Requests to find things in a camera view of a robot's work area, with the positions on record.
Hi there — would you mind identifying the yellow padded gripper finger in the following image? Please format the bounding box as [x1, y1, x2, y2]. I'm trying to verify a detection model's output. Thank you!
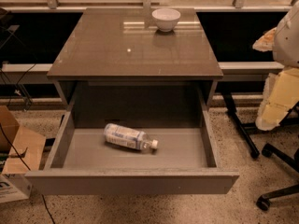
[255, 67, 299, 131]
[252, 28, 277, 52]

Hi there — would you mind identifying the blue label plastic bottle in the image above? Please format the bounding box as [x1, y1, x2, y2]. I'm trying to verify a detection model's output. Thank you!
[104, 123, 158, 150]

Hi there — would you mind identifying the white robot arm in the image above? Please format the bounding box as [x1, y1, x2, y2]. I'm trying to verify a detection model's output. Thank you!
[252, 2, 299, 131]

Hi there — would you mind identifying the open grey top drawer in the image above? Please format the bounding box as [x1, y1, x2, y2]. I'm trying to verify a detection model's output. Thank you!
[24, 83, 240, 196]

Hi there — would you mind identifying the grey cabinet with glossy top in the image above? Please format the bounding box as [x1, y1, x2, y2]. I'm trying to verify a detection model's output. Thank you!
[48, 9, 222, 128]

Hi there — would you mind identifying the black office chair base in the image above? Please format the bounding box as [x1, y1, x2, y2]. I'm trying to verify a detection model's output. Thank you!
[254, 114, 299, 213]

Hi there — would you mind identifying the white ceramic bowl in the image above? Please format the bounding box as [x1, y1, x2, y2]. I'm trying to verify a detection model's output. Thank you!
[151, 8, 180, 32]

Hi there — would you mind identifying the brown cardboard box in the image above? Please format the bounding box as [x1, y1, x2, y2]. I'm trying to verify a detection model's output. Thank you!
[0, 105, 46, 175]

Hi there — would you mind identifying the white printed box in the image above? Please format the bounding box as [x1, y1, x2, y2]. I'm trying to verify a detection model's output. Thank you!
[0, 175, 32, 203]

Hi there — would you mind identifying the black floor cable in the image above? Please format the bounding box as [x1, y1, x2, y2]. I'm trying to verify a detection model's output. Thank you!
[0, 123, 57, 224]

